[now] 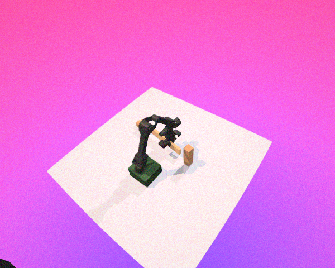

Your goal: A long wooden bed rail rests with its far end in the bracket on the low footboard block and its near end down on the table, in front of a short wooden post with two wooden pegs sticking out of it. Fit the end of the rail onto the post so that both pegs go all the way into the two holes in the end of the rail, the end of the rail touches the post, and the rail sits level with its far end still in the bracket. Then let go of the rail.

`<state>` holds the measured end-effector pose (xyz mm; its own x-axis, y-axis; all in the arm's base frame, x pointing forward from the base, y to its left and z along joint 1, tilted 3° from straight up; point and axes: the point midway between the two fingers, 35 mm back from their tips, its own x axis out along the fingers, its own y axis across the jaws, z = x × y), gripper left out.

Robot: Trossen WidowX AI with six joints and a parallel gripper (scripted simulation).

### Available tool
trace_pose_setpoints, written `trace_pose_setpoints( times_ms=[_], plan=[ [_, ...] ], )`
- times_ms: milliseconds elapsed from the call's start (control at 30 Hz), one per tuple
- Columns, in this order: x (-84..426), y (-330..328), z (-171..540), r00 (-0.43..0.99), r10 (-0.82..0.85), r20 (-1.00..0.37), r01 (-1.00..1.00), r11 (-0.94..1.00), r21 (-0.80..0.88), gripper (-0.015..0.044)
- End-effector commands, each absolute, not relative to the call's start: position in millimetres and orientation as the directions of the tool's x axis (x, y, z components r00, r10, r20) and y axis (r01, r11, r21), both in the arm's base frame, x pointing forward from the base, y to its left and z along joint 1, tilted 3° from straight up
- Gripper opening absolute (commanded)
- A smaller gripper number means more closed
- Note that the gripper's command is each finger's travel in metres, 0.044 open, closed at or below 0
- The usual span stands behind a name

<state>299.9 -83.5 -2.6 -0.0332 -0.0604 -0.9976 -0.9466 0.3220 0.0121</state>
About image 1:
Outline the long wooden rail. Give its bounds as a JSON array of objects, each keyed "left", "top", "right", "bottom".
[{"left": 152, "top": 129, "right": 181, "bottom": 155}]

